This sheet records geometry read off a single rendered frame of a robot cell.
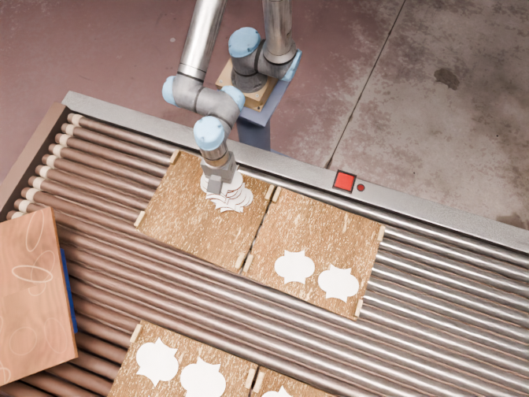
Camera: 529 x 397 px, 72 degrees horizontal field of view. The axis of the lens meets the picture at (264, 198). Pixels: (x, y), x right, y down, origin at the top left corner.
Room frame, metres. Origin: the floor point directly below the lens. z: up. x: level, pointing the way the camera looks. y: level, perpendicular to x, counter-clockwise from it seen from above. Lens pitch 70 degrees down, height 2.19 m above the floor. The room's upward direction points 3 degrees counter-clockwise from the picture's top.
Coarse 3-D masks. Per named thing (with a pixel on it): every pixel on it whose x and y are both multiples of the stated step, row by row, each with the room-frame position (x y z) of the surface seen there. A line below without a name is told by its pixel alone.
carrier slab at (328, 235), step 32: (288, 192) 0.47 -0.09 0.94; (288, 224) 0.35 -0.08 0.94; (320, 224) 0.34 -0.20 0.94; (352, 224) 0.34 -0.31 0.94; (256, 256) 0.24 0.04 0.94; (320, 256) 0.23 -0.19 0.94; (352, 256) 0.23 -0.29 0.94; (288, 288) 0.13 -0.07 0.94; (320, 288) 0.12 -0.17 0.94; (352, 320) 0.02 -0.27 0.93
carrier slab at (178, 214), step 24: (168, 168) 0.60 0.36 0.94; (192, 168) 0.59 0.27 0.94; (168, 192) 0.50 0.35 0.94; (192, 192) 0.49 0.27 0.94; (264, 192) 0.48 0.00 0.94; (168, 216) 0.41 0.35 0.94; (192, 216) 0.40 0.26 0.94; (216, 216) 0.40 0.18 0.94; (240, 216) 0.39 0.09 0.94; (168, 240) 0.32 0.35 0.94; (192, 240) 0.31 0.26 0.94; (216, 240) 0.31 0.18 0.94; (240, 240) 0.30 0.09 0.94; (216, 264) 0.22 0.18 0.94
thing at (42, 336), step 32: (0, 224) 0.37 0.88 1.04; (32, 224) 0.37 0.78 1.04; (0, 256) 0.27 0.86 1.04; (32, 256) 0.26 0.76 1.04; (0, 288) 0.16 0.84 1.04; (32, 288) 0.16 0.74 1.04; (64, 288) 0.15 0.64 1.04; (0, 320) 0.07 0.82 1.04; (32, 320) 0.06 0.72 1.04; (64, 320) 0.06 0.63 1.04; (0, 352) -0.02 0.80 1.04; (32, 352) -0.03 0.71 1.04; (64, 352) -0.03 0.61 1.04; (0, 384) -0.11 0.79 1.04
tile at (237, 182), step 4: (236, 168) 0.51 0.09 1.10; (236, 172) 0.49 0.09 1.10; (204, 176) 0.48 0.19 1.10; (236, 176) 0.48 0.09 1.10; (240, 176) 0.48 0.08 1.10; (208, 180) 0.47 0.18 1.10; (232, 180) 0.46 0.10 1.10; (236, 180) 0.46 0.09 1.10; (240, 180) 0.46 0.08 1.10; (224, 184) 0.45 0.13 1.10; (228, 184) 0.45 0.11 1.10; (232, 184) 0.45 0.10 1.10; (236, 184) 0.45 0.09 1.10; (240, 184) 0.45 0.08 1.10; (224, 188) 0.44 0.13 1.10; (228, 188) 0.44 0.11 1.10; (232, 188) 0.44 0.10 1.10; (236, 188) 0.44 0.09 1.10; (224, 192) 0.42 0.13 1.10
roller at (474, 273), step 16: (64, 144) 0.74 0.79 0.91; (80, 144) 0.73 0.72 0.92; (112, 160) 0.66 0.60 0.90; (128, 160) 0.65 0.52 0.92; (160, 176) 0.58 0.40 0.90; (384, 240) 0.28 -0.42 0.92; (416, 256) 0.22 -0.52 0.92; (432, 256) 0.21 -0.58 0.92; (464, 272) 0.16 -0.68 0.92; (480, 272) 0.15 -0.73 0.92; (512, 288) 0.09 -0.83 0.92; (528, 288) 0.09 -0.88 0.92
